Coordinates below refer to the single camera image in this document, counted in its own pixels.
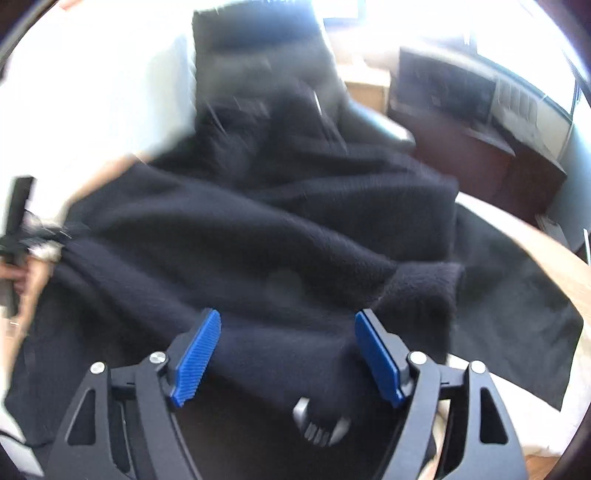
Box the black office chair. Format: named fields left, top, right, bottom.
left=191, top=7, right=416, bottom=151

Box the black knit sweater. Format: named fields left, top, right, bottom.
left=7, top=88, right=467, bottom=444

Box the white radiator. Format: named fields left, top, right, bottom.
left=493, top=76, right=555, bottom=121

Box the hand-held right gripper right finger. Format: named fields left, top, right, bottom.
left=355, top=308, right=528, bottom=480

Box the white cloth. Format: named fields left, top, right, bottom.
left=436, top=397, right=579, bottom=468

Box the dark wooden desk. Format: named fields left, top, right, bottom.
left=387, top=105, right=568, bottom=228

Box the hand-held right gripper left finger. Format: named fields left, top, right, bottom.
left=41, top=308, right=221, bottom=480

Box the person's left hand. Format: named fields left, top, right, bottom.
left=0, top=256, right=52, bottom=324

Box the black monitor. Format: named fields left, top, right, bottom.
left=396, top=46, right=498, bottom=124

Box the light wooden cabinet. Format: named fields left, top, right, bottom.
left=344, top=78, right=391, bottom=114

